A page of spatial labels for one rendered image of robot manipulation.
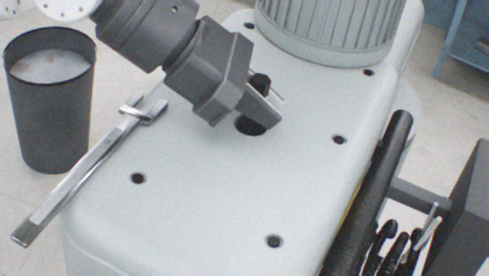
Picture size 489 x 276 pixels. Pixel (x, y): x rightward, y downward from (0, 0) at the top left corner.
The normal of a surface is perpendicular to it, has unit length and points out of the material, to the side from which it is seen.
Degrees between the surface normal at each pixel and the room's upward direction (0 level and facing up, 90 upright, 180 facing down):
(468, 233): 90
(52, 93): 94
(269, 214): 0
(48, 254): 0
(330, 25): 90
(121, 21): 78
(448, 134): 0
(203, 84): 90
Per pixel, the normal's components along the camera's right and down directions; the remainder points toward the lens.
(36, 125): -0.11, 0.70
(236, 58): 0.63, -0.53
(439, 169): 0.15, -0.73
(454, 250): -0.41, 0.56
